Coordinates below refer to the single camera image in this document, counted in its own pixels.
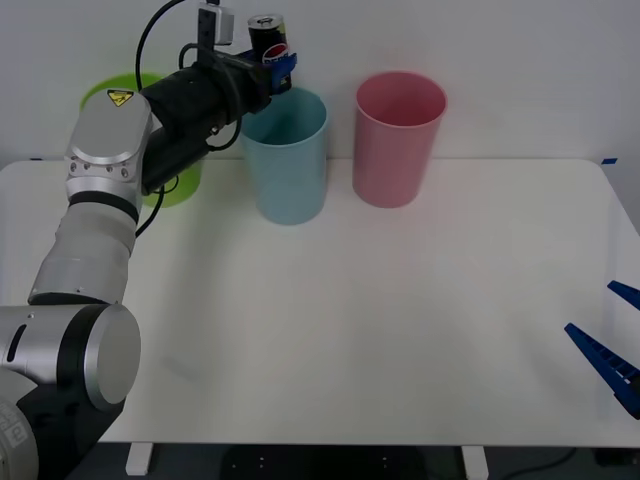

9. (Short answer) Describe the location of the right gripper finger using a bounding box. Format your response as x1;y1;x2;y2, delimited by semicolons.
606;280;640;312
564;322;640;421

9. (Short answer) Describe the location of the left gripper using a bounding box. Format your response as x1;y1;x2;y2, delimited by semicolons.
198;48;299;116

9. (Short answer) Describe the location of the black drink can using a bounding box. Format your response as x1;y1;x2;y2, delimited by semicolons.
247;14;292;77

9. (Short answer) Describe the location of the pale blue plastic bin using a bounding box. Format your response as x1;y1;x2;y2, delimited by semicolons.
239;87;329;227

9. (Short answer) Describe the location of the green plastic bin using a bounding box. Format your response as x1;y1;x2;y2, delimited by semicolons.
80;72;204;209

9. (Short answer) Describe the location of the pink plastic bin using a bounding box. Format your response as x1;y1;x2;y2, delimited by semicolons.
351;71;448;210

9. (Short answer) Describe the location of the white table leg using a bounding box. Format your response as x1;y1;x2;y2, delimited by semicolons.
125;443;153;477
460;445;489;480

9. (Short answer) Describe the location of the black floor cable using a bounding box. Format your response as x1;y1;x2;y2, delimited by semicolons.
487;447;577;480

